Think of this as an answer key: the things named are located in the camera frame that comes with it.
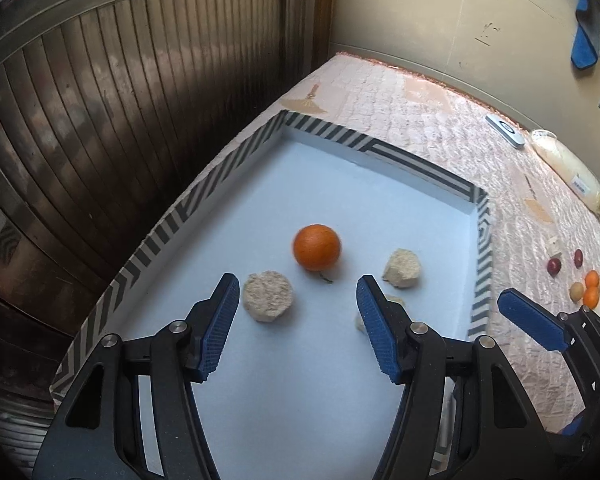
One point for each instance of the orange with stem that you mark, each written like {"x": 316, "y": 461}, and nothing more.
{"x": 316, "y": 247}

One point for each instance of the ribbed metal door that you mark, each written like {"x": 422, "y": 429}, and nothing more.
{"x": 130, "y": 85}

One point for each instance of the round beige corn cob chunk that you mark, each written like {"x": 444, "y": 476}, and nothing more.
{"x": 268, "y": 297}

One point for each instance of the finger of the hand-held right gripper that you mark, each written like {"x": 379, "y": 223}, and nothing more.
{"x": 530, "y": 320}
{"x": 574, "y": 425}

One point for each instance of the white remote control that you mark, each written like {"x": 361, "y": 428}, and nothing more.
{"x": 505, "y": 131}

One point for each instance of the orange mandarin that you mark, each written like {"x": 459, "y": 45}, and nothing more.
{"x": 593, "y": 279}
{"x": 591, "y": 300}

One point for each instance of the brown door frame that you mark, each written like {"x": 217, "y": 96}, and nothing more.
{"x": 322, "y": 5}

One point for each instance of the pink quilted mattress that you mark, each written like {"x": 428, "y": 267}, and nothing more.
{"x": 430, "y": 110}

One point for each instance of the blue wall-hung cloth item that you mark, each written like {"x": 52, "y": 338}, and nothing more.
{"x": 585, "y": 45}

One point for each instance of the plastic-wrapped white radish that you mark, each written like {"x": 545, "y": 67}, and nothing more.
{"x": 570, "y": 170}

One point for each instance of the striped rim white tray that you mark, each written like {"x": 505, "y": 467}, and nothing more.
{"x": 330, "y": 200}

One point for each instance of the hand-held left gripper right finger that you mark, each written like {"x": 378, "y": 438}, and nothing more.
{"x": 377, "y": 330}

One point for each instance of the dark red fruit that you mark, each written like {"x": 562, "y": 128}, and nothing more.
{"x": 555, "y": 265}
{"x": 578, "y": 257}

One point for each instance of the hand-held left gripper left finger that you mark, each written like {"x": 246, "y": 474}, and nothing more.
{"x": 220, "y": 325}

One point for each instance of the brown longan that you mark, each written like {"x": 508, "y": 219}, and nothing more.
{"x": 576, "y": 291}

